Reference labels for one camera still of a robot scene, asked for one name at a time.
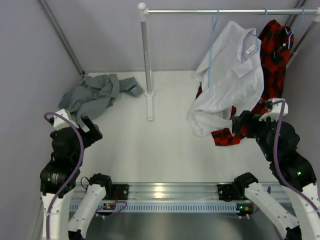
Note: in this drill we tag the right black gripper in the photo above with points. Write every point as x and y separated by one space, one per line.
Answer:
247 118

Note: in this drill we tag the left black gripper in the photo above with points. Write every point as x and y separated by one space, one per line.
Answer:
93 135

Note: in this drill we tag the grey button-up shirt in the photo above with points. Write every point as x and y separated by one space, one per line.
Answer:
94 94

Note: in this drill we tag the light blue wire hanger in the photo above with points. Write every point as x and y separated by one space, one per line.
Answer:
214 21

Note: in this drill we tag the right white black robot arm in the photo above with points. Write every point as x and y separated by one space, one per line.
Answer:
278 142

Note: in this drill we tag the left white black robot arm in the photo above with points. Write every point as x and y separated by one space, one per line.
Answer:
58 181

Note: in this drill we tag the white collared shirt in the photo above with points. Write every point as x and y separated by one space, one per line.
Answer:
237 81

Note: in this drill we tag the red black plaid shirt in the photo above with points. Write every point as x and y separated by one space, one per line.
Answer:
272 38

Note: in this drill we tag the blue hanger under white shirt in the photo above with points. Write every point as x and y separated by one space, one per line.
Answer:
257 33

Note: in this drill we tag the blue hanger under plaid shirt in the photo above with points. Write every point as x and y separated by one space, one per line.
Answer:
290 34

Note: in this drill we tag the silver clothes rack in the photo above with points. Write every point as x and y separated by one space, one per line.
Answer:
144 11

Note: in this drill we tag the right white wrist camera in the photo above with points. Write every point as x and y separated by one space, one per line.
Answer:
276 107

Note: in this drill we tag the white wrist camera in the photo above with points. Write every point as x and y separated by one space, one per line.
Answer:
62 120
276 107

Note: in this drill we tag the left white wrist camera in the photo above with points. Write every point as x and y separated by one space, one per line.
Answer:
62 120

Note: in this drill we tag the aluminium mounting rail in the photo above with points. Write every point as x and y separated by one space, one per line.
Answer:
180 192

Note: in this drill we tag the grey slotted cable duct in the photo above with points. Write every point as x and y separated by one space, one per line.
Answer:
169 207

